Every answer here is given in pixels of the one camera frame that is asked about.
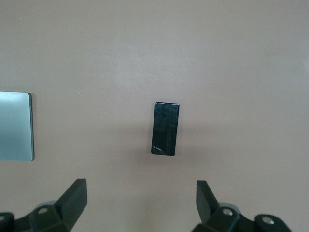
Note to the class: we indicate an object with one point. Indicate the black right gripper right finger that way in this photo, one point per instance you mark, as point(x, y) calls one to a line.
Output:
point(212, 215)

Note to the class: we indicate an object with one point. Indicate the silver laptop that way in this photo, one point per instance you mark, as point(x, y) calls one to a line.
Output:
point(14, 125)

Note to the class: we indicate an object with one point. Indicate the black smartphone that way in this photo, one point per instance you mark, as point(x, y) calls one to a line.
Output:
point(165, 130)

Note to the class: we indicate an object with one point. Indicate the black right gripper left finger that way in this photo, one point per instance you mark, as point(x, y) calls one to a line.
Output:
point(65, 212)

